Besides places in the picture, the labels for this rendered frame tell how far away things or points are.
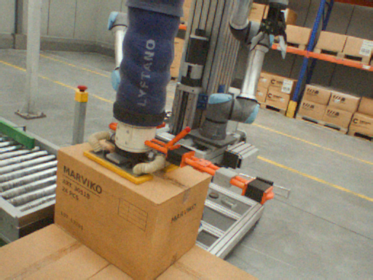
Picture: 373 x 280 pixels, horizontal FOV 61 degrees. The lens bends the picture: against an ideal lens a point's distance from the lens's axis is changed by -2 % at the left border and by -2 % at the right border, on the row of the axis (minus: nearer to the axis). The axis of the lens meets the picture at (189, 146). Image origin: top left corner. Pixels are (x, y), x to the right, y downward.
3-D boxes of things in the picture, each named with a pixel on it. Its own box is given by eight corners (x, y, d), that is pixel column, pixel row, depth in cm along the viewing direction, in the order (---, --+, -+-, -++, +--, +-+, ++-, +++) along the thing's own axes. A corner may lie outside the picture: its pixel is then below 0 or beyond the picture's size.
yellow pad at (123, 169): (81, 154, 146) (83, 144, 144) (99, 150, 154) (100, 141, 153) (137, 185, 130) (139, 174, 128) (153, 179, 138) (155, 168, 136)
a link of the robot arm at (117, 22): (141, 87, 187) (133, 10, 203) (116, 84, 180) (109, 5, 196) (135, 96, 197) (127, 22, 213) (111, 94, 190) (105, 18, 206)
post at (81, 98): (66, 210, 265) (74, 90, 231) (73, 207, 270) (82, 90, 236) (72, 214, 262) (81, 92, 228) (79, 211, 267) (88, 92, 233)
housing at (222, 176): (211, 181, 123) (214, 170, 122) (220, 176, 129) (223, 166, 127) (227, 189, 120) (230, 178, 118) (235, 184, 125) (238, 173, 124)
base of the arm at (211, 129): (207, 128, 190) (210, 112, 186) (229, 137, 183) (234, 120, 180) (194, 133, 177) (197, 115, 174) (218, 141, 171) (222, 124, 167)
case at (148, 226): (54, 222, 161) (57, 148, 148) (111, 197, 194) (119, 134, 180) (144, 286, 133) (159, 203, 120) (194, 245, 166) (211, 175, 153)
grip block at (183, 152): (163, 160, 133) (166, 147, 131) (178, 155, 140) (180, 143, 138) (180, 168, 129) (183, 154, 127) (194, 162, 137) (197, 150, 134)
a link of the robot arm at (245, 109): (226, 120, 181) (247, 24, 179) (253, 126, 180) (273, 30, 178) (228, 119, 169) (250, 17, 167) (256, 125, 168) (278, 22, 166)
